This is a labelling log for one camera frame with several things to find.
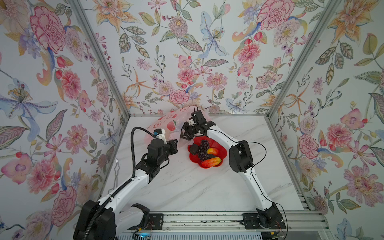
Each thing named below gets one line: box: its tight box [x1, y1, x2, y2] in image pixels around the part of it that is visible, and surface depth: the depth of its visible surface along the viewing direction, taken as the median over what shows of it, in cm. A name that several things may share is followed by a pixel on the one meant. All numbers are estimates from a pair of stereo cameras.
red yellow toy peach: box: [207, 147, 219, 155], surface depth 97 cm
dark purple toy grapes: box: [198, 139, 211, 161], surface depth 97 cm
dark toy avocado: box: [190, 144, 199, 156], surface depth 97 cm
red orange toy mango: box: [201, 157, 222, 168], surface depth 90 cm
